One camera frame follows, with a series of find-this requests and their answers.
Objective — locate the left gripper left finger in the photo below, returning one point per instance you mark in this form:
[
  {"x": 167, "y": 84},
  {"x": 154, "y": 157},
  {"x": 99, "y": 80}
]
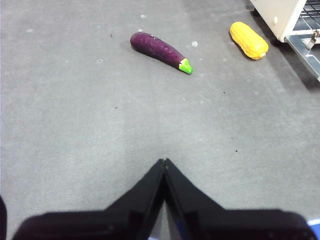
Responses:
[{"x": 120, "y": 220}]

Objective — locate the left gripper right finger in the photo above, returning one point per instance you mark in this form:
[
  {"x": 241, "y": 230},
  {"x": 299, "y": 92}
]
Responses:
[{"x": 212, "y": 222}]

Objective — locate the cream Toshiba toaster oven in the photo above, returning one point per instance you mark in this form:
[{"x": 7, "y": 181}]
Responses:
[{"x": 280, "y": 15}]

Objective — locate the purple toy eggplant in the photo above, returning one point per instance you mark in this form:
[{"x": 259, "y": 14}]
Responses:
[{"x": 157, "y": 48}]

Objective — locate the yellow toy corn cob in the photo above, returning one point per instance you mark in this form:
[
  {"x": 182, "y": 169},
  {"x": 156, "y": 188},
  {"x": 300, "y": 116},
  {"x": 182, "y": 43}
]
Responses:
[{"x": 248, "y": 40}]

